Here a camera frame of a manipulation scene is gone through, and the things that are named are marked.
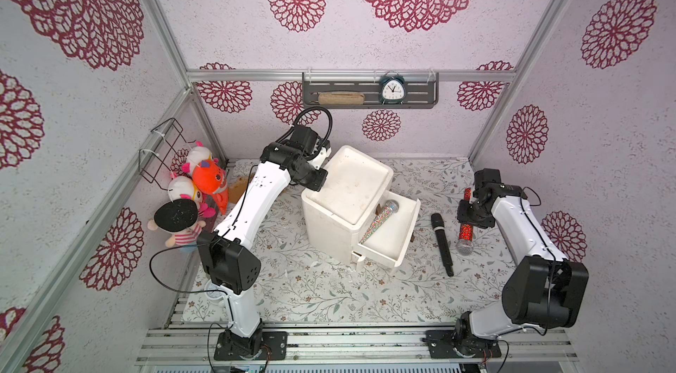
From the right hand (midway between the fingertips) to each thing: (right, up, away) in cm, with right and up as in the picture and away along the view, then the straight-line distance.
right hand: (468, 215), depth 85 cm
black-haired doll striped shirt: (-88, +1, -10) cm, 89 cm away
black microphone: (-6, -6, +9) cm, 13 cm away
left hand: (-49, +11, -4) cm, 50 cm away
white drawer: (-25, -6, +2) cm, 26 cm away
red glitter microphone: (-4, -8, -6) cm, 11 cm away
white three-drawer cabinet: (-43, +1, -14) cm, 46 cm away
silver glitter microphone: (-25, +2, +5) cm, 25 cm away
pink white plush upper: (-93, +21, +9) cm, 96 cm away
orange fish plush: (-85, +12, +2) cm, 86 cm away
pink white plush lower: (-92, +9, -2) cm, 93 cm away
